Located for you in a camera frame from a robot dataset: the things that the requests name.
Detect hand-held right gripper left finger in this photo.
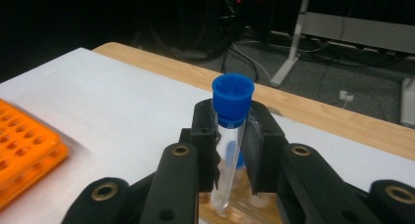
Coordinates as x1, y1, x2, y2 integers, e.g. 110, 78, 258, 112
178, 99, 222, 193

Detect orange plastic tube rack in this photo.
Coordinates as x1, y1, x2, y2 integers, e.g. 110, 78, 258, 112
0, 98, 70, 210

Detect black floor cables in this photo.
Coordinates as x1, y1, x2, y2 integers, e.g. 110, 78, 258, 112
217, 42, 262, 84

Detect wooden tube rack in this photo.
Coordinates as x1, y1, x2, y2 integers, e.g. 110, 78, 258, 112
197, 171, 283, 224

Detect white power plug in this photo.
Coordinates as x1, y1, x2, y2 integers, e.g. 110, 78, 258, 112
338, 89, 355, 103

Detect long white floor cable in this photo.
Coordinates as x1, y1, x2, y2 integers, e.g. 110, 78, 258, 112
230, 42, 273, 84

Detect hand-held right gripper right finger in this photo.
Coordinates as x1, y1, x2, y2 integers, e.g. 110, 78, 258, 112
243, 100, 290, 197

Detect white metal stand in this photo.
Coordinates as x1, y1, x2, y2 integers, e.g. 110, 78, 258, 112
269, 0, 415, 129

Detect blue-capped test tube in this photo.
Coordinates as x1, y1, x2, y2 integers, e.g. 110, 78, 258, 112
210, 72, 255, 218

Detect dark equipment with red light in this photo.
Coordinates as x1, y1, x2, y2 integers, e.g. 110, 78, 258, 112
208, 0, 253, 52

